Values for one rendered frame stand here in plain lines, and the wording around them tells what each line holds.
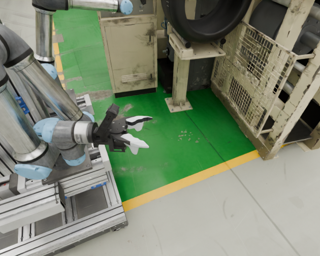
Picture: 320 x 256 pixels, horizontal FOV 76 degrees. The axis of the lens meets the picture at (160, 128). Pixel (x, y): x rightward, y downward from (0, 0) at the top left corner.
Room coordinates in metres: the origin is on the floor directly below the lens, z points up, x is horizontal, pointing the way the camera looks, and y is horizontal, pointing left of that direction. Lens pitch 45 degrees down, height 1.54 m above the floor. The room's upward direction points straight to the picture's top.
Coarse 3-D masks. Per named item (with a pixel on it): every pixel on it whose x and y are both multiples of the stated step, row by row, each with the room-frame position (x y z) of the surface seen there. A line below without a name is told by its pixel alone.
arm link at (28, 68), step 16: (0, 32) 0.56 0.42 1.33; (16, 48) 0.58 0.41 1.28; (16, 64) 0.56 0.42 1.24; (32, 64) 0.59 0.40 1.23; (32, 80) 0.57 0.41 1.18; (48, 80) 0.60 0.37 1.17; (48, 96) 0.57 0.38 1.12; (64, 96) 0.60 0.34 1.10; (64, 112) 0.57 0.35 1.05; (80, 112) 0.61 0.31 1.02
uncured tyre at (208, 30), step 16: (176, 0) 1.43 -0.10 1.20; (224, 0) 1.82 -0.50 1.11; (240, 0) 1.71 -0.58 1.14; (176, 16) 1.44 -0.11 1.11; (208, 16) 1.80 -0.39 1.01; (224, 16) 1.77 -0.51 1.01; (240, 16) 1.54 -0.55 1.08; (192, 32) 1.46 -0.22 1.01; (208, 32) 1.69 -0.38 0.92; (224, 32) 1.52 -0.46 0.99
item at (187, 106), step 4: (168, 100) 2.00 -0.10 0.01; (168, 104) 1.92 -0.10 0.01; (172, 104) 1.92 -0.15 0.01; (188, 104) 1.92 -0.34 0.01; (172, 108) 1.82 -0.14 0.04; (176, 108) 1.85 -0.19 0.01; (180, 108) 1.85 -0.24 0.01; (184, 108) 1.85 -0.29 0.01; (188, 108) 1.85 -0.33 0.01; (192, 108) 1.85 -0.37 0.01; (172, 112) 1.79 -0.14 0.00
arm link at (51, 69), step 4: (44, 64) 1.12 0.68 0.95; (48, 64) 1.12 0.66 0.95; (44, 68) 1.08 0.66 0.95; (48, 68) 1.08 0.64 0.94; (52, 68) 1.08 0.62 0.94; (48, 72) 1.04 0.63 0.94; (52, 72) 1.06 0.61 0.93; (56, 72) 1.09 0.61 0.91; (52, 76) 1.04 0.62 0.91; (56, 76) 1.07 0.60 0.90; (56, 80) 1.06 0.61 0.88; (60, 84) 1.08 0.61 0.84
